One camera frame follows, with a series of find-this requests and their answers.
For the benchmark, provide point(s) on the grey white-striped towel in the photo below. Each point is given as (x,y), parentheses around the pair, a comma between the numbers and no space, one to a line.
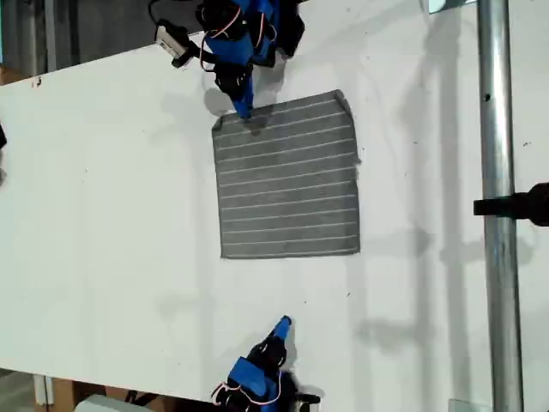
(287,184)

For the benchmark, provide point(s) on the white table leg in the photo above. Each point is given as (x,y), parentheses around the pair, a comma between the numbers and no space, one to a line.
(43,390)

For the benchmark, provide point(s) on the steel post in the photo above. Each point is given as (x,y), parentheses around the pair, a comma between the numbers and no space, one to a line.
(497,129)

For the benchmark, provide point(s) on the black clamp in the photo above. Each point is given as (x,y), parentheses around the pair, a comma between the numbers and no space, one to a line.
(514,206)

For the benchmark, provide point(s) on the white box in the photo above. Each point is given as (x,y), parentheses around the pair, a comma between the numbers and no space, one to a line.
(103,405)

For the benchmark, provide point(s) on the black camera stalk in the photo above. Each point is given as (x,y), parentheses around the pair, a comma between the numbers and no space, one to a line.
(186,58)

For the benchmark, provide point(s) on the black camera box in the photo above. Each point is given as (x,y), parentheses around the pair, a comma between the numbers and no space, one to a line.
(171,38)

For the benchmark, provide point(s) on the brown cardboard piece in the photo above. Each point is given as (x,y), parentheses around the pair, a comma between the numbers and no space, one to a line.
(10,76)

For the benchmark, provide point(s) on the small black object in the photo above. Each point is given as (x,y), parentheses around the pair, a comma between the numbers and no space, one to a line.
(2,136)

